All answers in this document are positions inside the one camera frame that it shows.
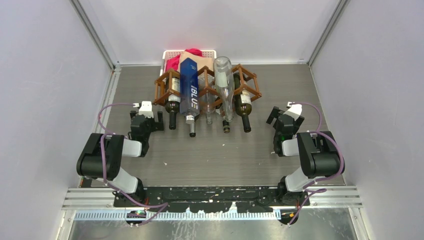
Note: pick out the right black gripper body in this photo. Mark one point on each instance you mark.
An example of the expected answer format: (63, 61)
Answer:
(276, 137)

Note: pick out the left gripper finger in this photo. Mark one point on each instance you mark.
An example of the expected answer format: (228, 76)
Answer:
(133, 115)
(159, 124)

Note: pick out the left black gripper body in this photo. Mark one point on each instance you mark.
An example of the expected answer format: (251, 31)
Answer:
(150, 125)

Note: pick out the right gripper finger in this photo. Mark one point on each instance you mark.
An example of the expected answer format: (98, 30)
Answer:
(274, 114)
(298, 122)

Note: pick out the dark green bottle white label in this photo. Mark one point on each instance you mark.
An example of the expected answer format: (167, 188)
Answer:
(172, 102)

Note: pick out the blue square glass bottle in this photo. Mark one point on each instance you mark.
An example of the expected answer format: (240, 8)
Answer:
(189, 93)

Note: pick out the clear glass wine bottle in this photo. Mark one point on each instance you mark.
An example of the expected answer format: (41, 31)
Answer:
(224, 84)

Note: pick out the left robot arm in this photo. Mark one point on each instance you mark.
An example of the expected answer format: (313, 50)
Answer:
(102, 155)

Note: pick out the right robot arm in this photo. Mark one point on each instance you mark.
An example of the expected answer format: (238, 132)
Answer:
(318, 154)

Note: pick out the dark green bottle right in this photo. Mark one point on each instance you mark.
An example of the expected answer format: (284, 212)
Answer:
(243, 107)

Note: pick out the brown wooden wine rack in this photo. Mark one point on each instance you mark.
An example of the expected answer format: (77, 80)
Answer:
(248, 82)

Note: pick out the small clear bottle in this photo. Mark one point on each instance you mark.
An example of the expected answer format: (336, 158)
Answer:
(207, 106)

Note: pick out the pink red cloth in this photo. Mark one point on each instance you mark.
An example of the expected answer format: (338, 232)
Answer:
(172, 58)

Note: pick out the white plastic basket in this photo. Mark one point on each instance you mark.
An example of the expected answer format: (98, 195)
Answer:
(212, 53)

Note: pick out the beige cloth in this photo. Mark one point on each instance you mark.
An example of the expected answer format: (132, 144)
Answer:
(200, 61)

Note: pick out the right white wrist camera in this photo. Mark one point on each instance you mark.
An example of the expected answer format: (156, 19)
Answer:
(294, 110)

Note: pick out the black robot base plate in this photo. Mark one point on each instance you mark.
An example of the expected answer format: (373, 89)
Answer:
(214, 199)

